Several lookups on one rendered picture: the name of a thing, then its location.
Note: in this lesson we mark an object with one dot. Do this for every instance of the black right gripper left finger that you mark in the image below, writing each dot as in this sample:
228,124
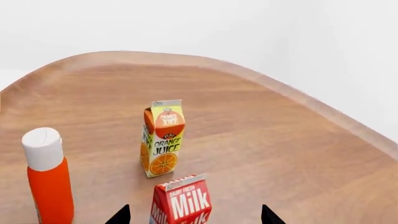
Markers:
120,217

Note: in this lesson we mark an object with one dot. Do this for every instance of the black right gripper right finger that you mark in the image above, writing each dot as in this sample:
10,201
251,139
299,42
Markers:
270,217

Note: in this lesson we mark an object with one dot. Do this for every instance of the red milk carton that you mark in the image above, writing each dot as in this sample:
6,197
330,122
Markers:
183,203

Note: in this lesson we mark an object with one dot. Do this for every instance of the orange bottle with white cap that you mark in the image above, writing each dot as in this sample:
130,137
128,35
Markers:
48,177

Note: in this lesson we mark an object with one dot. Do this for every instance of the yellow orange juice carton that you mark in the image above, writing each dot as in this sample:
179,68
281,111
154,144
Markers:
163,140

